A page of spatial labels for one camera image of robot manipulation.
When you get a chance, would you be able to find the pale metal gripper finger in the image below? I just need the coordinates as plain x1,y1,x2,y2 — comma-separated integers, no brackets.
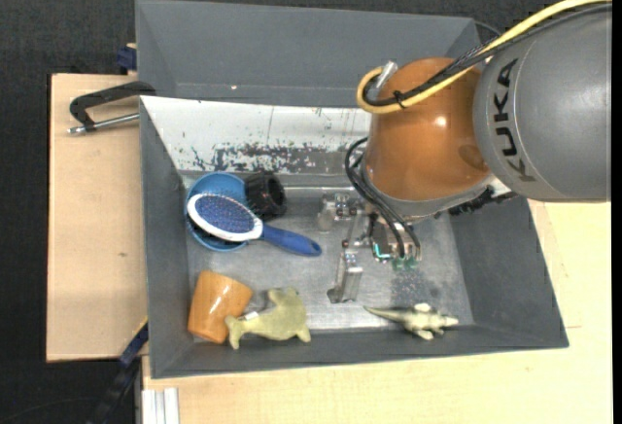
327,250,364,304
317,192,362,233

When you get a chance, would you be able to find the black ribbed cylinder cup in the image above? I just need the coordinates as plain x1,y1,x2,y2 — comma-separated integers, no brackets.
243,170,289,223

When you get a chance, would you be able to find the pale green toy crocodile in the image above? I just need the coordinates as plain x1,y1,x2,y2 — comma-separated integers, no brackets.
363,301,460,342

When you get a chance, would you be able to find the pale green toy dolphin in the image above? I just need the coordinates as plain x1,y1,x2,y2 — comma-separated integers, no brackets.
224,286,313,351

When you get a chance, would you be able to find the blue and white hairbrush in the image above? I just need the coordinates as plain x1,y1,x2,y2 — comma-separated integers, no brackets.
186,192,324,259

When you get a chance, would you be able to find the orange plastic cup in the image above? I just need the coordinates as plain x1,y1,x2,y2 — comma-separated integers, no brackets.
187,269,255,345

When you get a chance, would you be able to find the grey metal bin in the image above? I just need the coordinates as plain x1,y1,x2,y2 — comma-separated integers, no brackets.
134,0,570,380

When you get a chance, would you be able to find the pale brown cardboard board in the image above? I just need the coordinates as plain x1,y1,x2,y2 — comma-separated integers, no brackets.
46,72,150,363

